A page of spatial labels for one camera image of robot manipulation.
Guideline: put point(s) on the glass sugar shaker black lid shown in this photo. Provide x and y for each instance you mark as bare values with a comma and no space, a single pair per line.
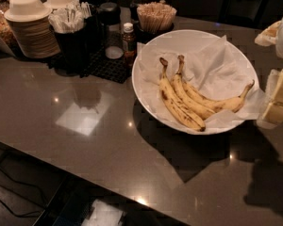
109,14

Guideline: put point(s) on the black cup of wooden stirrers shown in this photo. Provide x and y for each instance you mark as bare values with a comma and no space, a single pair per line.
155,18

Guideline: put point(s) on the spotted banana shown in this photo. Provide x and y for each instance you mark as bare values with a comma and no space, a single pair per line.
177,83
233,104
175,105

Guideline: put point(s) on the small hot sauce bottle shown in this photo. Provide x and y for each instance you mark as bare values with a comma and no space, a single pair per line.
129,44

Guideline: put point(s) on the large white bowl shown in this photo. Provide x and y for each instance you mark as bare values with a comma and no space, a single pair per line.
154,88

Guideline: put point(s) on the granola container at left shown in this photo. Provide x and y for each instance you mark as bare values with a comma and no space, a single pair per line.
8,43

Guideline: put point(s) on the white paper on lower shelf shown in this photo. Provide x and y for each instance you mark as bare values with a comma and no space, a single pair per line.
103,214

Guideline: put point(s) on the black cup of wrapped cutlery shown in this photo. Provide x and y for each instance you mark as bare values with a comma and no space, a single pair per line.
69,28

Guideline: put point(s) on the front stack of paper bowls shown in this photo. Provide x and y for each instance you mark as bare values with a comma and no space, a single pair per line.
28,21

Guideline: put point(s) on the black chair in background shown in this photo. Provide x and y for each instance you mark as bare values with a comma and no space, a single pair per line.
242,12

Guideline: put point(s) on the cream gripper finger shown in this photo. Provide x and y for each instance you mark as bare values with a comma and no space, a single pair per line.
271,112
268,36

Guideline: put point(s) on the white paper liner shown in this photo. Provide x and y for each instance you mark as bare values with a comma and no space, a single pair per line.
210,66

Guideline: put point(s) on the black rubber mesh mat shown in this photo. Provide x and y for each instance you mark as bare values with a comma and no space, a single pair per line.
99,66

